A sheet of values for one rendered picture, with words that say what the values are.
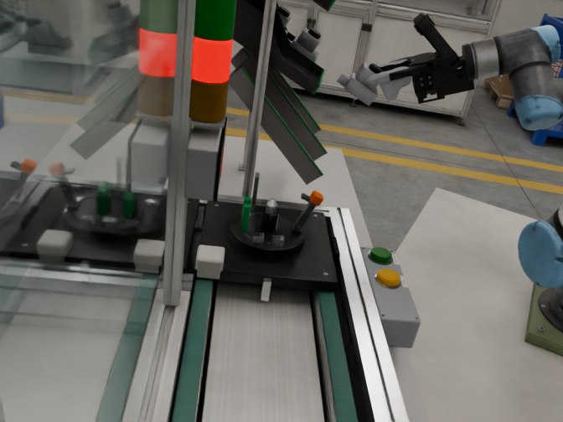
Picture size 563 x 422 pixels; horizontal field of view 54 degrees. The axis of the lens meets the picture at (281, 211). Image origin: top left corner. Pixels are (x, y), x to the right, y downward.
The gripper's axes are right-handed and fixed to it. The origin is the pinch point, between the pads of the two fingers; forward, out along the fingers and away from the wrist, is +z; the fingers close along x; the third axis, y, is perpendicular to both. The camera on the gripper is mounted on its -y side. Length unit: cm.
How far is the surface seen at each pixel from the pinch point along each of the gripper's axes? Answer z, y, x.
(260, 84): 20.1, -5.4, -9.2
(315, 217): 15.0, 21.5, -17.0
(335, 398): 9, 26, -61
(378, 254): 3.3, 26.3, -26.6
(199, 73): 16, -18, -51
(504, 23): -173, 184, 834
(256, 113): 22.6, 0.1, -9.3
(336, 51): 46, 71, 378
